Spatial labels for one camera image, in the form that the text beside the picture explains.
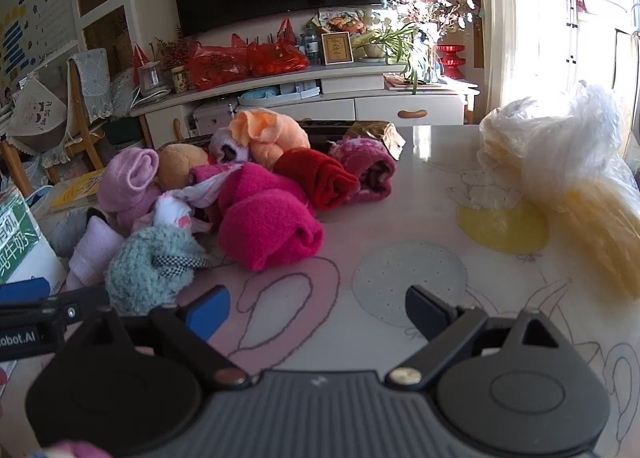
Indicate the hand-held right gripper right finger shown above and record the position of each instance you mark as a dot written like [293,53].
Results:
[422,310]

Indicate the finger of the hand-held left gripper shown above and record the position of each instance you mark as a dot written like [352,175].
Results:
[25,290]

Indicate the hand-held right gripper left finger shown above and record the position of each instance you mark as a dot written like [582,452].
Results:
[210,312]

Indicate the green white cardboard box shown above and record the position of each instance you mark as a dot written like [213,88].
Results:
[20,238]

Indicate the teal fuzzy sock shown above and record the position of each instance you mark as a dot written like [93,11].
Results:
[145,268]

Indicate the light purple fluffy towel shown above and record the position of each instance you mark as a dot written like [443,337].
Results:
[130,177]

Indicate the peach orange towel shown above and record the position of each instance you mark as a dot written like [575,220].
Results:
[270,135]

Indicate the white printed desktop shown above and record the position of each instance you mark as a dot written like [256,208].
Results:
[400,238]

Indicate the grey sock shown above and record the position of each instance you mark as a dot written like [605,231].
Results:
[67,233]

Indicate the pale pink sock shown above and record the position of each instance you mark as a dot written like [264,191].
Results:
[92,253]

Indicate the large magenta towel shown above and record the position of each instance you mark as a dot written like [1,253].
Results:
[265,218]

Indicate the white pink patterned cloth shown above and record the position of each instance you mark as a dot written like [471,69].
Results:
[170,210]

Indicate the yellow book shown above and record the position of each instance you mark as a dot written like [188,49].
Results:
[75,193]

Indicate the tan orange towel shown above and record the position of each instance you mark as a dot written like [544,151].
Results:
[180,162]

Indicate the magenta floral towel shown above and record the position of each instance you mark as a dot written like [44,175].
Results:
[367,162]

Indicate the red towel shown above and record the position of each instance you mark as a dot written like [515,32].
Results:
[315,177]

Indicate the white cartoon print cloth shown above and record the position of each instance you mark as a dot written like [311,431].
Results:
[37,112]

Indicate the gold black package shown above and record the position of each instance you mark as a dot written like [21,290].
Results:
[372,135]

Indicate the dark green box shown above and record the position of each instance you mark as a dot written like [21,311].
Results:
[124,130]

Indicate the silver metal case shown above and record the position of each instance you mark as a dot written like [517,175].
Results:
[212,118]

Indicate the wooden chair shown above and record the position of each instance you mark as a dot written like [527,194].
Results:
[77,102]

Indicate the clear plastic bag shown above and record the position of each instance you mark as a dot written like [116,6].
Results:
[565,162]

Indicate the white TV cabinet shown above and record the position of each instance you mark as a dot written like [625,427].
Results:
[380,107]

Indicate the grey lace chair cover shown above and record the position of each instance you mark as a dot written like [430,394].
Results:
[95,82]

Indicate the light blue packet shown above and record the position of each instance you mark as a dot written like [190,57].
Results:
[257,94]

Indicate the flat books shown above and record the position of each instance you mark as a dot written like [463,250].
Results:
[407,81]

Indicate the glass jar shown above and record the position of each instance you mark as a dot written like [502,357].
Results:
[180,79]

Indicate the white paper stack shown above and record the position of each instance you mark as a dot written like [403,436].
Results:
[300,89]

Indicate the glass electric kettle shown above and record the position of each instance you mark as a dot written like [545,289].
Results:
[149,77]

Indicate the large red plastic bag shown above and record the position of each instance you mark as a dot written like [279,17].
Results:
[220,67]

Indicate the red stand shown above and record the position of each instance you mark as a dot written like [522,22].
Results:
[451,62]

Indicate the small red flag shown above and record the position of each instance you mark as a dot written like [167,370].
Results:
[140,57]

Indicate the red berry branches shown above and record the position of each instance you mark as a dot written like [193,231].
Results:
[175,50]

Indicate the green water bottle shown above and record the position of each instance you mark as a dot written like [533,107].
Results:
[313,45]

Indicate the printed food packet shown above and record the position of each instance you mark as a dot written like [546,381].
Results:
[345,21]

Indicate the dried flower bouquet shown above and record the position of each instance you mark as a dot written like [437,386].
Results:
[435,10]

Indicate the wall chart poster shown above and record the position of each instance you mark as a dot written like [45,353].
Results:
[30,22]

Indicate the gold picture frame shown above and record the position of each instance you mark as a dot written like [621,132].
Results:
[337,47]

